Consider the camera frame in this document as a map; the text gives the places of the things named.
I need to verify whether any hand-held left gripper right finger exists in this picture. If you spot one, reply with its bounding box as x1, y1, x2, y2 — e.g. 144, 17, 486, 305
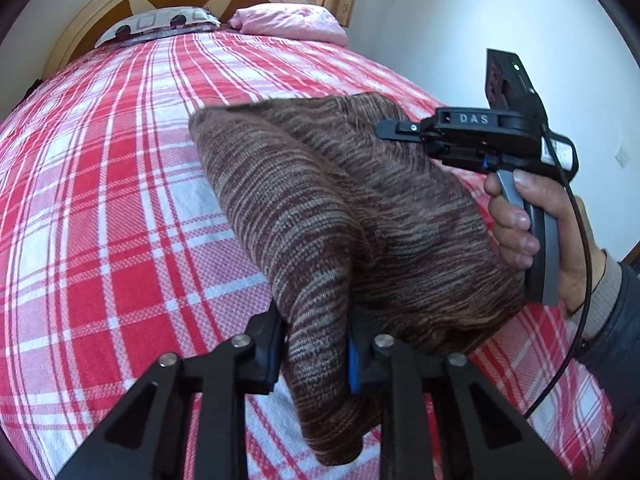
345, 317, 573, 480

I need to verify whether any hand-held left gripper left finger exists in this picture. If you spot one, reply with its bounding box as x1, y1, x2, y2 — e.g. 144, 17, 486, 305
57, 310, 288, 480

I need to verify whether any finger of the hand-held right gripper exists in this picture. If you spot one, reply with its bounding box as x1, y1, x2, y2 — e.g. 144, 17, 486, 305
376, 117, 437, 142

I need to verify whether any brown striped knit sweater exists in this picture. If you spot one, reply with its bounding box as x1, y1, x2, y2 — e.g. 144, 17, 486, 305
189, 92, 526, 467

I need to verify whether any person's right forearm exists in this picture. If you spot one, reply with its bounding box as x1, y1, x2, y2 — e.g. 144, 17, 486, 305
572, 249, 640, 391

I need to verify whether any person's right hand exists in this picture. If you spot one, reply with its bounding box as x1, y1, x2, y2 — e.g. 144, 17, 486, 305
484, 170, 608, 313

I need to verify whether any pink quilt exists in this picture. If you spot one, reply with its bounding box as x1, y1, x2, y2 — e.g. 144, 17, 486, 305
227, 3, 348, 47

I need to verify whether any red plaid bed blanket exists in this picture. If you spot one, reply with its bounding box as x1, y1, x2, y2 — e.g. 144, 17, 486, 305
0, 30, 621, 480

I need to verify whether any white patterned pillow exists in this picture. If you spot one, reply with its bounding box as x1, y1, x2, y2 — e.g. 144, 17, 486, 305
94, 6, 222, 50

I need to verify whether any black cable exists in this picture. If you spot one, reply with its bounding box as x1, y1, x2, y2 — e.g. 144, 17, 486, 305
522, 127, 593, 417

